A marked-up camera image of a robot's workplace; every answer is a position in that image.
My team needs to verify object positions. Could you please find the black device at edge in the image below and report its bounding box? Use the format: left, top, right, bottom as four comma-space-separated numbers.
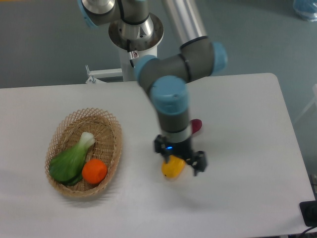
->
299, 200, 317, 227

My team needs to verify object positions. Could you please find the purple sweet potato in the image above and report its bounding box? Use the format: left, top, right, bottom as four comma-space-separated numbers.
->
190, 119, 203, 134

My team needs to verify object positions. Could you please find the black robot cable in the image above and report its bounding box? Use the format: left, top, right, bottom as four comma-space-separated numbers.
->
126, 39, 136, 69

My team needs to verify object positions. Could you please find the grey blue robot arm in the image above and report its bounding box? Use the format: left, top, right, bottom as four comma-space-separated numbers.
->
78, 0, 227, 174

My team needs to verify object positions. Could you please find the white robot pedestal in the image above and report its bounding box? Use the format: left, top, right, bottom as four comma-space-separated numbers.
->
85, 12, 165, 84

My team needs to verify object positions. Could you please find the yellow mango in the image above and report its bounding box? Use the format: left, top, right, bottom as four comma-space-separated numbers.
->
161, 155, 186, 179

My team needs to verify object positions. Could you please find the green bok choy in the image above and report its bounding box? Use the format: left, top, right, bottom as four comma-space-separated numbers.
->
49, 132, 95, 186

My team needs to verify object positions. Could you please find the blue plastic bag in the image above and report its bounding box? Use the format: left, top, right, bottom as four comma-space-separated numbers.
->
293, 0, 317, 22

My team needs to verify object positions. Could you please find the woven wicker basket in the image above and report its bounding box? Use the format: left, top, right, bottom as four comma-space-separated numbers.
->
45, 108, 123, 198

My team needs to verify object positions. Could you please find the orange fruit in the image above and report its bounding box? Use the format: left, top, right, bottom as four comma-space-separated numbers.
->
82, 159, 108, 184

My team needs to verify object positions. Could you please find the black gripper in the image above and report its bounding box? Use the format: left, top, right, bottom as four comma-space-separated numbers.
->
154, 134, 207, 176

